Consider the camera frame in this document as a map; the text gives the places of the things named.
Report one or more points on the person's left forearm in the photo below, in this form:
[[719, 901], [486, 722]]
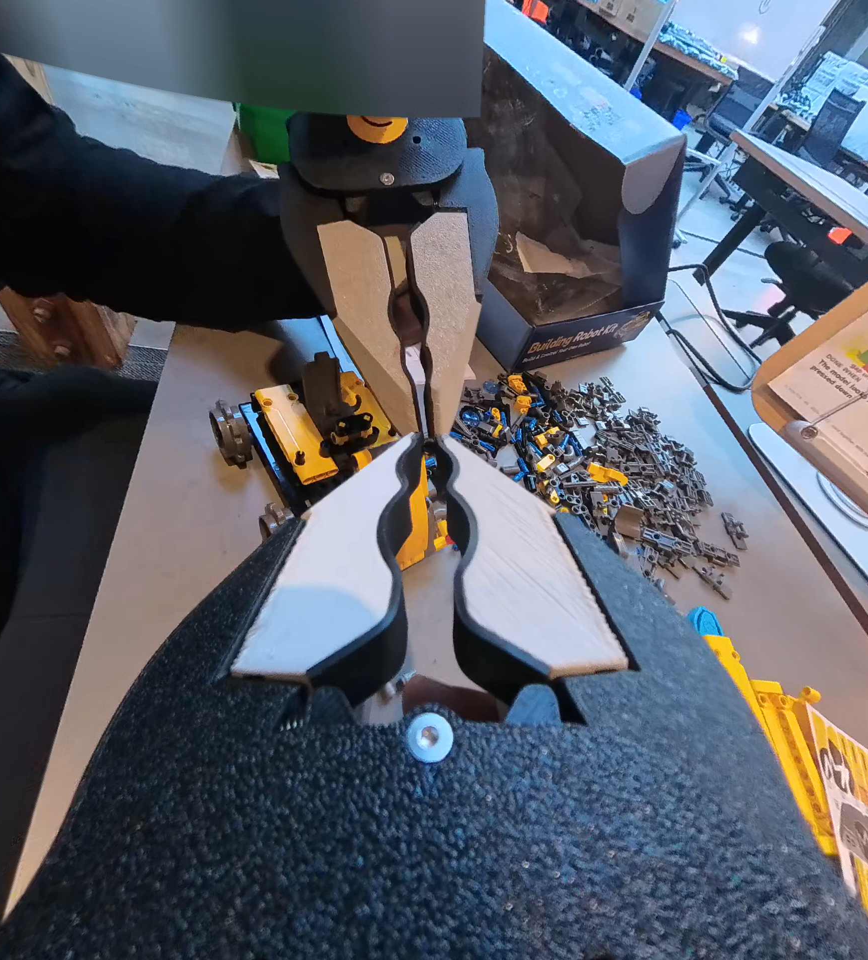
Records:
[[104, 210]]

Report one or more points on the background office chair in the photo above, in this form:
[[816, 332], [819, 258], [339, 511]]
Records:
[[733, 112]]

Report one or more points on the pile of grey track links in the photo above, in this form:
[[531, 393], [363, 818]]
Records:
[[651, 480]]

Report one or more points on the green plastic bin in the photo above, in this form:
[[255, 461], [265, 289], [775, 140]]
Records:
[[265, 135]]

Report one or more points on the black office chair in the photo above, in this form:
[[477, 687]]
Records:
[[801, 277]]

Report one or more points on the clear plastic bag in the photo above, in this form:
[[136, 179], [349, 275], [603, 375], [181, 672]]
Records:
[[554, 270]]

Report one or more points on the yellow black brick vehicle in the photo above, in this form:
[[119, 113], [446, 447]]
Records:
[[291, 427]]

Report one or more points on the brown wooden desk bracket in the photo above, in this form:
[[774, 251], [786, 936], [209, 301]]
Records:
[[66, 330]]

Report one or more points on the blue brick separator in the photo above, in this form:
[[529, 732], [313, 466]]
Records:
[[703, 621]]

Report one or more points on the person's grey trousers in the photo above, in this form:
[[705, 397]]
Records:
[[81, 562]]

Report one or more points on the background long table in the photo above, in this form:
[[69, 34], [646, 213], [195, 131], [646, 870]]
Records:
[[816, 180]]

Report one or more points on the whiteboard on stand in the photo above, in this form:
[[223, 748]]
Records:
[[741, 30]]

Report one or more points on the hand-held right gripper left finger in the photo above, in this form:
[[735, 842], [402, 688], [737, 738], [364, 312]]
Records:
[[321, 592]]

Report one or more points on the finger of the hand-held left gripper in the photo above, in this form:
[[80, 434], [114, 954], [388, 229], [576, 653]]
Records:
[[359, 300], [449, 300]]

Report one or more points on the small blue bin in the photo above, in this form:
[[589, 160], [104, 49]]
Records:
[[681, 118]]

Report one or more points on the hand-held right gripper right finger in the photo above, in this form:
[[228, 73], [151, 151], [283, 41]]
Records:
[[539, 592]]

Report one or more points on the grey desk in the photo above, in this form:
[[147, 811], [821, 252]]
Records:
[[201, 562]]

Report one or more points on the stack of yellow holed panels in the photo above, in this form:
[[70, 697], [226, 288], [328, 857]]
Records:
[[778, 735]]

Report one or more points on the dark blue cardboard box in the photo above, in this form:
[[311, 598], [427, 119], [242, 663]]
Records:
[[576, 150]]

